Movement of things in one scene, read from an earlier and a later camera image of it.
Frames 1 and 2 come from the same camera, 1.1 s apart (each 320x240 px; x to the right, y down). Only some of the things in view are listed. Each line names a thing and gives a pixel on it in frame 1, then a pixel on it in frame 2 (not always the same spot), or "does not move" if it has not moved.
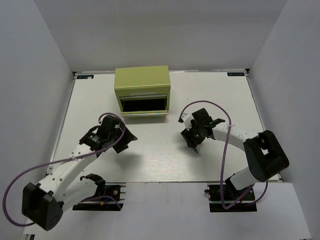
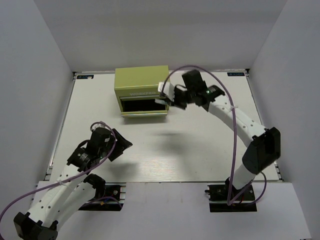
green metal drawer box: [143, 91] does not move
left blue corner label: [85, 77] does not move
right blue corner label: [235, 74] does not move
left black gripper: [127, 139] to [122, 143]
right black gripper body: [195, 133] to [183, 97]
